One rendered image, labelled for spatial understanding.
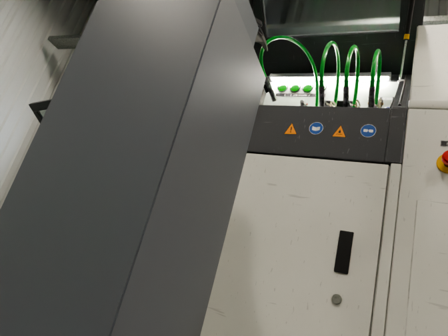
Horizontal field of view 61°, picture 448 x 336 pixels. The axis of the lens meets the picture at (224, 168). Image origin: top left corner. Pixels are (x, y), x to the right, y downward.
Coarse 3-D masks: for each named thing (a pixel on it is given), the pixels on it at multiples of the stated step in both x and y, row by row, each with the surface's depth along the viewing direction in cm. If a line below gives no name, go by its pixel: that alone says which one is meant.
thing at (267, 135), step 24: (264, 120) 114; (288, 120) 111; (312, 120) 108; (336, 120) 105; (360, 120) 103; (384, 120) 100; (264, 144) 111; (288, 144) 108; (312, 144) 105; (336, 144) 103; (360, 144) 100; (384, 144) 98
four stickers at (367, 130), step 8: (288, 128) 110; (296, 128) 109; (312, 128) 107; (320, 128) 106; (336, 128) 104; (344, 128) 104; (368, 128) 101; (376, 128) 100; (336, 136) 103; (344, 136) 103; (360, 136) 101; (368, 136) 100
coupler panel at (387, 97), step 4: (368, 92) 165; (380, 92) 163; (384, 92) 162; (388, 92) 162; (392, 92) 161; (368, 96) 164; (380, 96) 162; (384, 96) 162; (388, 96) 161; (392, 96) 160; (368, 100) 160; (384, 100) 161; (388, 100) 160; (364, 104) 163; (384, 104) 160; (388, 104) 160
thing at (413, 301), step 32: (416, 32) 148; (416, 64) 137; (416, 96) 128; (416, 128) 97; (416, 160) 93; (416, 192) 90; (416, 224) 87; (416, 256) 85; (416, 288) 82; (416, 320) 80
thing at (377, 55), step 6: (378, 54) 124; (378, 60) 138; (372, 66) 121; (378, 66) 140; (372, 72) 121; (378, 72) 141; (372, 78) 121; (378, 78) 141; (372, 84) 121; (378, 84) 141; (372, 90) 122; (378, 90) 141; (372, 96) 123; (378, 96) 141; (372, 102) 124
